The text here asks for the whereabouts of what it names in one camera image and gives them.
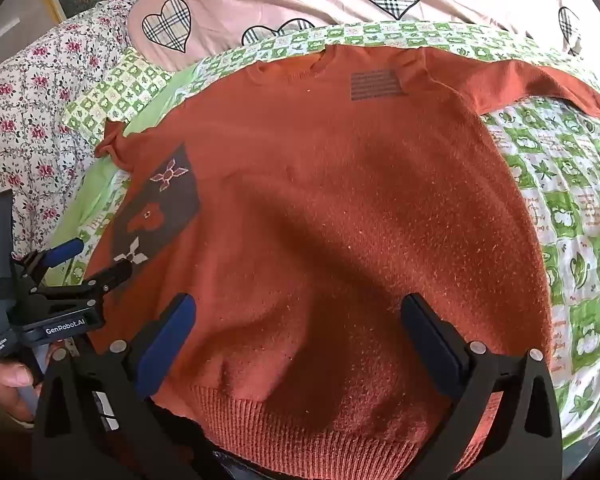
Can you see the person's left hand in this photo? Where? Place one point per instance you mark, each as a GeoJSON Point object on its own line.
{"type": "Point", "coordinates": [10, 385]}

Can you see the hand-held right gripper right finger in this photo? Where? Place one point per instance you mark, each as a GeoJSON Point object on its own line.
{"type": "Point", "coordinates": [432, 345]}

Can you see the green patchwork blanket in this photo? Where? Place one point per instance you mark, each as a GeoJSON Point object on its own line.
{"type": "Point", "coordinates": [570, 185]}

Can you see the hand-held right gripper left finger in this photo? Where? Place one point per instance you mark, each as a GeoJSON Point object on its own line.
{"type": "Point", "coordinates": [170, 340]}

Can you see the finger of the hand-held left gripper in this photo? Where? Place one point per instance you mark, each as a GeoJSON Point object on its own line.
{"type": "Point", "coordinates": [107, 276]}
{"type": "Point", "coordinates": [62, 252]}

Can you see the floral bed sheet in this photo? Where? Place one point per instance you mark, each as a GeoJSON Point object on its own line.
{"type": "Point", "coordinates": [30, 110]}

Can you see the orange knit sweater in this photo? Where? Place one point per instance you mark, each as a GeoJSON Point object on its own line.
{"type": "Point", "coordinates": [330, 210]}

